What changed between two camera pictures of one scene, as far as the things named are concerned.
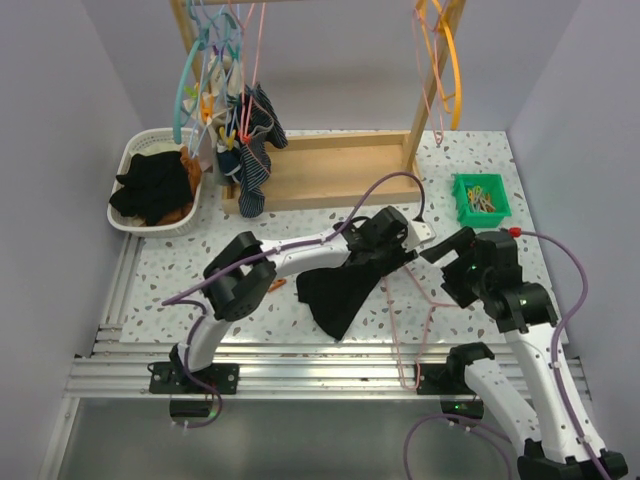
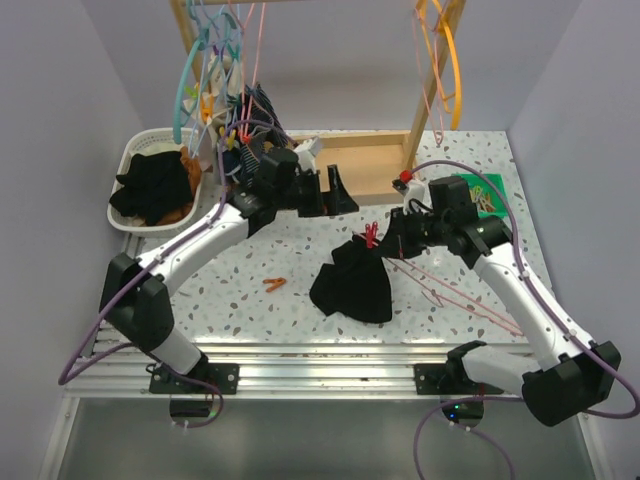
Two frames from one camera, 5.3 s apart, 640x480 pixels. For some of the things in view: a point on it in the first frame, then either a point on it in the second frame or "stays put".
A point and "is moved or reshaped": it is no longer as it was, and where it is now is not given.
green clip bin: [481, 199] stays put
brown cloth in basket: [193, 170] stays put
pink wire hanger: [432, 305] is moved or reshaped
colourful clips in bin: [480, 202] stays put
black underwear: [152, 185] stays put
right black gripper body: [464, 278] -> [424, 231]
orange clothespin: [276, 284] stays put
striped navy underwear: [248, 162] stays put
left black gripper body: [390, 256] -> [305, 194]
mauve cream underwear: [224, 83] stays put
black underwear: [336, 295] is moved or reshaped
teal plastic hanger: [200, 45] stays put
